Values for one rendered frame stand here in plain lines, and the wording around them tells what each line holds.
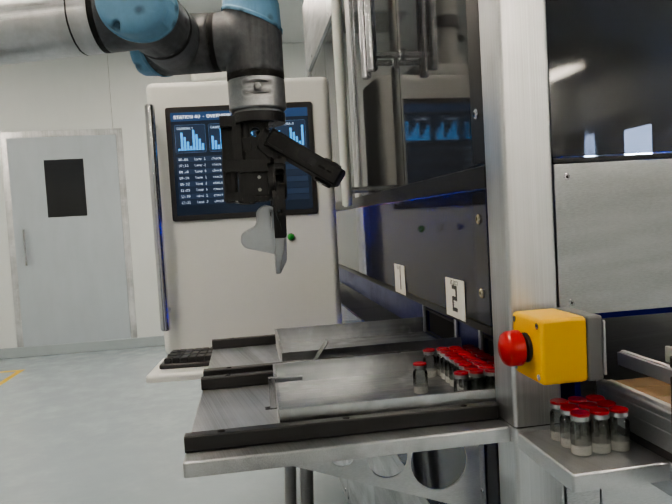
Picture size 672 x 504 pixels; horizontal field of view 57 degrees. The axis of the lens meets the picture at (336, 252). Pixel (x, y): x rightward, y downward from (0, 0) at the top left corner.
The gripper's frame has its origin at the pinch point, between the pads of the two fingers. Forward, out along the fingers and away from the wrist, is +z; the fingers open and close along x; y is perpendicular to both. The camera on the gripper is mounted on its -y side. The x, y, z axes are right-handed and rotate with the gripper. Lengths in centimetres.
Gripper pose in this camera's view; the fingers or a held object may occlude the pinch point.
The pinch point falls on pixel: (283, 263)
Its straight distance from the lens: 83.2
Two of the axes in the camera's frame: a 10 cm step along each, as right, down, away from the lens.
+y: -9.9, 0.6, -1.4
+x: 1.5, 0.4, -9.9
